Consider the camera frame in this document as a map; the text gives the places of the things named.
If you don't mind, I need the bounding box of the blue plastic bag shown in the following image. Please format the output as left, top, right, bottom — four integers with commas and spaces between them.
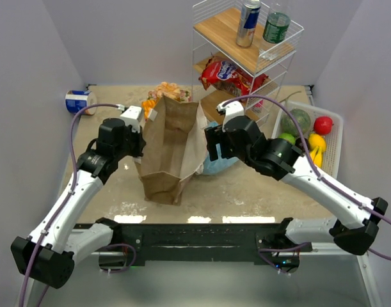
202, 121, 240, 176

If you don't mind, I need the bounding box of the brown paper grocery bag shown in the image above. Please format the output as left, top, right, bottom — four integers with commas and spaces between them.
135, 96, 207, 205

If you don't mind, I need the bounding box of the red snack packet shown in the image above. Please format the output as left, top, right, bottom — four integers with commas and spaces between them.
198, 56, 269, 97

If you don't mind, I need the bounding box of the green label plastic bottle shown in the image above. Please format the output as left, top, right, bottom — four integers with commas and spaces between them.
262, 0, 291, 44

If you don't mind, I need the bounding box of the blue silver energy drink can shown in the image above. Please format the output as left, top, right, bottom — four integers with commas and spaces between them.
235, 0, 261, 48

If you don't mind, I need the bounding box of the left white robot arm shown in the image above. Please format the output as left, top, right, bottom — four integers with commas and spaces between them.
10, 118, 145, 288

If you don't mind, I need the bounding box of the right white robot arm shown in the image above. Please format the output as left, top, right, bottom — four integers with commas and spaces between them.
205, 116, 388, 255

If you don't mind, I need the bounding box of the green lime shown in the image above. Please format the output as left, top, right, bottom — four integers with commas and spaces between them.
278, 132, 296, 145

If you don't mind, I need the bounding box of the green melon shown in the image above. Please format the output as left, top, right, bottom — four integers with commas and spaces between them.
280, 108, 311, 137

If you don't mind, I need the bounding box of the floral pattern tray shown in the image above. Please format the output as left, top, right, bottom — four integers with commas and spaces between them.
147, 90, 191, 102

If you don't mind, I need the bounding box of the dark avocado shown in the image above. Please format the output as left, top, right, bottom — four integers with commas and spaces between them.
295, 138, 310, 152

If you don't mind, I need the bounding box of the peeled orange on cup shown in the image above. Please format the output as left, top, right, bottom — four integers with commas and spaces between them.
155, 81, 181, 101

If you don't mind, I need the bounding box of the blue white paper roll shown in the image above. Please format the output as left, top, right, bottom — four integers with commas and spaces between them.
65, 90, 97, 114

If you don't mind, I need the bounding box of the yellow lemon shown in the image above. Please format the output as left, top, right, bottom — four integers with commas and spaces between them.
308, 133, 327, 153

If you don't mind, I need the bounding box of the yellow banana bunch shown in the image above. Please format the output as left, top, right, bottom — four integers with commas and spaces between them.
310, 146, 323, 168

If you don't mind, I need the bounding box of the red apple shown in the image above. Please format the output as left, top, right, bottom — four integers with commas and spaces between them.
314, 116, 333, 136

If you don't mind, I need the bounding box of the white plastic fruit basket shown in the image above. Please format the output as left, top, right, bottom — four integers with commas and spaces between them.
282, 100, 344, 178

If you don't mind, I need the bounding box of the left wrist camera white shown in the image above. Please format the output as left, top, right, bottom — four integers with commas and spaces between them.
120, 106, 144, 133

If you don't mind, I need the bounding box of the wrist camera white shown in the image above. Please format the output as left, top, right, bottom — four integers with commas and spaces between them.
120, 106, 144, 133
216, 101, 244, 132

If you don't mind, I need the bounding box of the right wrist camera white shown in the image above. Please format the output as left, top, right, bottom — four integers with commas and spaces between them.
216, 101, 244, 132

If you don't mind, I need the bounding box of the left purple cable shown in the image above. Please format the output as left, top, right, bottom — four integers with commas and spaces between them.
18, 104, 125, 307

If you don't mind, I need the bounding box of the purple cable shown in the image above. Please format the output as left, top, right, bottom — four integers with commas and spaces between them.
218, 95, 391, 263
18, 104, 125, 307

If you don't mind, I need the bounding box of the white wire wooden shelf rack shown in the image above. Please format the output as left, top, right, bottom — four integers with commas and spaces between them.
192, 1, 304, 125

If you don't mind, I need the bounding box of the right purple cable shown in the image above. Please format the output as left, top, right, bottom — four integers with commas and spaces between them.
218, 95, 391, 263

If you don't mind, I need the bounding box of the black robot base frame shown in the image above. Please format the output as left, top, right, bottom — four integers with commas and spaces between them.
68, 222, 313, 268

